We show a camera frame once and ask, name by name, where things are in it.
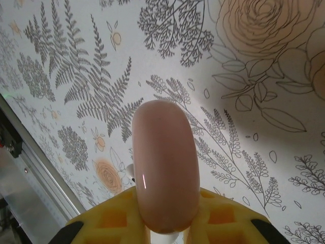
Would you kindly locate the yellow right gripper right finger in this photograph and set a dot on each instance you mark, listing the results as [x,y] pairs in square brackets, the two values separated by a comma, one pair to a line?
[241,216]

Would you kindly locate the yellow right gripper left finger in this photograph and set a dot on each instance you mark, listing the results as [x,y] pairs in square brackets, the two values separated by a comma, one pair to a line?
[132,203]

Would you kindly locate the pink earbud charging case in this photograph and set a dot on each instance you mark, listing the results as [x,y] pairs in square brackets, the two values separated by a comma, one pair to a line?
[165,165]

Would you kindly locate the floral patterned table sheet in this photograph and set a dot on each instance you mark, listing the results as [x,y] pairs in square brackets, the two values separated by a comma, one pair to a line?
[228,114]

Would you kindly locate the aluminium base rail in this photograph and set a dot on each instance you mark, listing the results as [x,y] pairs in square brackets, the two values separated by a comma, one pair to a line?
[33,162]

